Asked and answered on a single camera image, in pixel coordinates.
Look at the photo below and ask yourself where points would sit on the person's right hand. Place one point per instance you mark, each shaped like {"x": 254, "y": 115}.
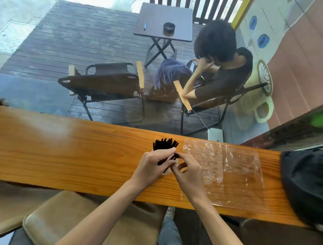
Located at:
{"x": 190, "y": 176}

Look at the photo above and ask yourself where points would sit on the person's left hand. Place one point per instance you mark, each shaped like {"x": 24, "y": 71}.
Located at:
{"x": 147, "y": 169}

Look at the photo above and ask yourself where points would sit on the person's right thumb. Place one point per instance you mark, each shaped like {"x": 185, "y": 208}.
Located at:
{"x": 175, "y": 170}

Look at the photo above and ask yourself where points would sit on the person's left thumb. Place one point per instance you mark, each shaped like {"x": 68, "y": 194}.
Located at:
{"x": 168, "y": 166}

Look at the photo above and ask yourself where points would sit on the bundle of black straws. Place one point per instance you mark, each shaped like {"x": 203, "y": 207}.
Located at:
{"x": 162, "y": 145}

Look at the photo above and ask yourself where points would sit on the person's left forearm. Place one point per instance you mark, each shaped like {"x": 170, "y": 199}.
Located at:
{"x": 101, "y": 217}

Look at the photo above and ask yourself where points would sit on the person's right forearm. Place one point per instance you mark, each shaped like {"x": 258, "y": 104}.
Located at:
{"x": 215, "y": 222}

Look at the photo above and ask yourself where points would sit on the person's shoe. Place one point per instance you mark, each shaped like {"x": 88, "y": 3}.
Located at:
{"x": 171, "y": 212}

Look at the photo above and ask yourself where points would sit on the white power box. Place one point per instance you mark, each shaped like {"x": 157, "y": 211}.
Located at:
{"x": 215, "y": 134}

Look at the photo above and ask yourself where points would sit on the clear plastic bag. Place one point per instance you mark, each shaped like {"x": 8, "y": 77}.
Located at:
{"x": 234, "y": 176}

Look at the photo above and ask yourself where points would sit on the person's blue jeans leg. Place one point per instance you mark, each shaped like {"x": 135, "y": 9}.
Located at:
{"x": 169, "y": 233}

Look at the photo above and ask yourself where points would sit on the brown folding camp chair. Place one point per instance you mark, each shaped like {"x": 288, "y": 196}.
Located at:
{"x": 106, "y": 83}
{"x": 214, "y": 102}

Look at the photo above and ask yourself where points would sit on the smartphone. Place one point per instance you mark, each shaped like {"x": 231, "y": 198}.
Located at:
{"x": 191, "y": 66}

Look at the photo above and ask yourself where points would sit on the dark leather stool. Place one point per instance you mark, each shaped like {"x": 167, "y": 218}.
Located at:
{"x": 277, "y": 234}

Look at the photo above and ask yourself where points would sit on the black fabric bag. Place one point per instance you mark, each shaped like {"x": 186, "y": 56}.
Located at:
{"x": 302, "y": 181}

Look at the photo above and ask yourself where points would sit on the black ashtray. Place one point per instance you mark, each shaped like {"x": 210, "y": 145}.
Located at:
{"x": 169, "y": 28}

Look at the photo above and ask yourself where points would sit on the dark folding table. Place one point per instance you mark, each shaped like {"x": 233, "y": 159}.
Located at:
{"x": 164, "y": 20}

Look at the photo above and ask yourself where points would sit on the green blurred object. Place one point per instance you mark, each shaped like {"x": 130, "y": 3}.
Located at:
{"x": 317, "y": 120}

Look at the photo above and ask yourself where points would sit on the dark wooden railing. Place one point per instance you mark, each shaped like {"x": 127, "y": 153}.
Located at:
{"x": 209, "y": 11}

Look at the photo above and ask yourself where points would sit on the yellow post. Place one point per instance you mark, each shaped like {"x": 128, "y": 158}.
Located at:
{"x": 241, "y": 14}

